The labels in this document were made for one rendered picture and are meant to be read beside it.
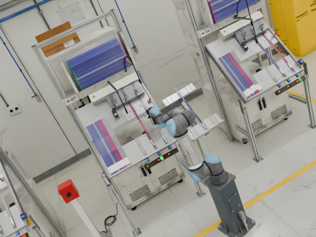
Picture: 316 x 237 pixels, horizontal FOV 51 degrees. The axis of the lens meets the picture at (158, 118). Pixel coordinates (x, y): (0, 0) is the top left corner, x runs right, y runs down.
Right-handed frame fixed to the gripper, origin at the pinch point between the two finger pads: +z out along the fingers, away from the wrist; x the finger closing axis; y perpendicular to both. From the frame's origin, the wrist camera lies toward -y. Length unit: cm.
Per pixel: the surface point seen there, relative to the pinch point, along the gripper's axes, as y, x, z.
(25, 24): 173, 63, 108
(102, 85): 47, 25, 6
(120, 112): 17.6, 22.5, 5.7
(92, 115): 27, 46, 8
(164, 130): -16.8, -4.0, -3.4
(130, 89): 31.8, 4.0, 3.3
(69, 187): -20, 93, 2
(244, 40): 22, -121, 4
